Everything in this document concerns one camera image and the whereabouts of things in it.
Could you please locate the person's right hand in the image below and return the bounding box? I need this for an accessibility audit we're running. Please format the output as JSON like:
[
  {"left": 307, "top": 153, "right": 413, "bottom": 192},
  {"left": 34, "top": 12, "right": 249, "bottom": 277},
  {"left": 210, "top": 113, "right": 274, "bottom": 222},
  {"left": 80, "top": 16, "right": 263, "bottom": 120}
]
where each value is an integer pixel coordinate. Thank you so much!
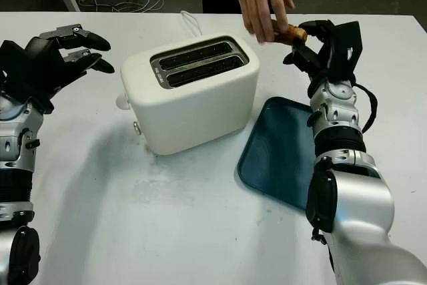
[{"left": 239, "top": 0, "right": 297, "bottom": 45}]

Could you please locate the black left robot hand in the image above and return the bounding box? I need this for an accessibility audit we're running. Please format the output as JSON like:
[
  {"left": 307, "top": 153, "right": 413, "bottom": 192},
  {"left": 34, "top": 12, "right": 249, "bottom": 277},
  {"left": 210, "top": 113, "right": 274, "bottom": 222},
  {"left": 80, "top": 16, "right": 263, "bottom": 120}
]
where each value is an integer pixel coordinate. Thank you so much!
[{"left": 19, "top": 23, "right": 115, "bottom": 116}]

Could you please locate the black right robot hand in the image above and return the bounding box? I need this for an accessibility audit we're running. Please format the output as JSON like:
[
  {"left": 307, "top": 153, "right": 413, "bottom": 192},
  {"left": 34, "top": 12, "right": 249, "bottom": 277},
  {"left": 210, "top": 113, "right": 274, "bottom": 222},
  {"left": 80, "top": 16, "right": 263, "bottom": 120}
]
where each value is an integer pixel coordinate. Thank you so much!
[{"left": 282, "top": 19, "right": 355, "bottom": 99}]

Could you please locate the browned toast slice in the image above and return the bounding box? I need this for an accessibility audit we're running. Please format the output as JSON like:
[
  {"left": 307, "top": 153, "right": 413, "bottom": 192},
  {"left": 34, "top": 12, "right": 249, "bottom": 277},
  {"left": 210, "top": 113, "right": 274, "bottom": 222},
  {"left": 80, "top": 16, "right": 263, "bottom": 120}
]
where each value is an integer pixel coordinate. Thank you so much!
[{"left": 271, "top": 19, "right": 309, "bottom": 46}]

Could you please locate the white toaster lever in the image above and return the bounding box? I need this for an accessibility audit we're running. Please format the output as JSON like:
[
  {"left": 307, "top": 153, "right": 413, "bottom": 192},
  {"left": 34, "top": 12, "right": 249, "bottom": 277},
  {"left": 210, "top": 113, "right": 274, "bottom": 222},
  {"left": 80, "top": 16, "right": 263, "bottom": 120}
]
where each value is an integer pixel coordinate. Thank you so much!
[{"left": 114, "top": 92, "right": 132, "bottom": 112}]

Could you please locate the cream white toaster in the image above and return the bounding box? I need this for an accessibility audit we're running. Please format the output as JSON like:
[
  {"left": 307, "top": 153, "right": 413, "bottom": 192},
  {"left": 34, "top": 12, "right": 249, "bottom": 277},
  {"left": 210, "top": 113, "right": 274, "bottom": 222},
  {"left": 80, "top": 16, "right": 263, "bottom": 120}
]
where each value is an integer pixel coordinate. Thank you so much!
[{"left": 120, "top": 34, "right": 262, "bottom": 157}]

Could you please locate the dark blue plastic tray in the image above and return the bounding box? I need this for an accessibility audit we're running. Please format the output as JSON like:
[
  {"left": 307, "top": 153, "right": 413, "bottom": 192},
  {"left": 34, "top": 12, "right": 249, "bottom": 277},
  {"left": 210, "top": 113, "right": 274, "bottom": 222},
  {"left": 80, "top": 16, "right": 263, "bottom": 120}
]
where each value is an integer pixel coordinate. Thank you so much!
[{"left": 237, "top": 96, "right": 318, "bottom": 213}]

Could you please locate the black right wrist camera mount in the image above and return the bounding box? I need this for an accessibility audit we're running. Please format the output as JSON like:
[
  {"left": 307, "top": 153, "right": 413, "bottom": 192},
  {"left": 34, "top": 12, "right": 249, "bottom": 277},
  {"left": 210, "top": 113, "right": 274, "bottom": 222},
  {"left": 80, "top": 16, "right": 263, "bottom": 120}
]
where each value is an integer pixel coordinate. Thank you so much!
[{"left": 332, "top": 20, "right": 364, "bottom": 83}]

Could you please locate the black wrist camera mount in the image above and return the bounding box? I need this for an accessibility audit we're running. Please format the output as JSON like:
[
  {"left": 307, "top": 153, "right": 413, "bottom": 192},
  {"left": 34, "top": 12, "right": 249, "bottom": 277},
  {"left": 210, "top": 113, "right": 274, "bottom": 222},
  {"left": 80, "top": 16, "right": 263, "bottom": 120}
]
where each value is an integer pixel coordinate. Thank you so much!
[
  {"left": 0, "top": 39, "right": 37, "bottom": 96},
  {"left": 332, "top": 20, "right": 364, "bottom": 83}
]

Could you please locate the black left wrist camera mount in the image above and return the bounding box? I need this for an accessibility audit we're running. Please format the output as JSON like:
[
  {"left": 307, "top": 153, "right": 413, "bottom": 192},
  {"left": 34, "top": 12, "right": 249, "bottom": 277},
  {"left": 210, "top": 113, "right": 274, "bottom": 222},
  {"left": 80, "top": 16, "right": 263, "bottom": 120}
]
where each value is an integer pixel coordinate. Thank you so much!
[{"left": 0, "top": 39, "right": 37, "bottom": 96}]

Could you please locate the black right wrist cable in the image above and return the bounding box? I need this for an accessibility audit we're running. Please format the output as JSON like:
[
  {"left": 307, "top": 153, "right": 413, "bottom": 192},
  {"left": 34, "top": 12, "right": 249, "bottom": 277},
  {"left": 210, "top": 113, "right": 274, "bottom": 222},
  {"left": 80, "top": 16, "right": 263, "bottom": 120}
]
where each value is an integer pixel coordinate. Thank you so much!
[{"left": 352, "top": 80, "right": 379, "bottom": 133}]

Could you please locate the white toaster power cord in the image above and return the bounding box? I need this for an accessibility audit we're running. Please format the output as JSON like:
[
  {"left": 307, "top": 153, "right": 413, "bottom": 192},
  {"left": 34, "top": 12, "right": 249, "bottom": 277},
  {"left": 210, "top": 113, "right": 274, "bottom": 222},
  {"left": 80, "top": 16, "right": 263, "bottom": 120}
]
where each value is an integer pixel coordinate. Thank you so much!
[{"left": 179, "top": 10, "right": 203, "bottom": 37}]

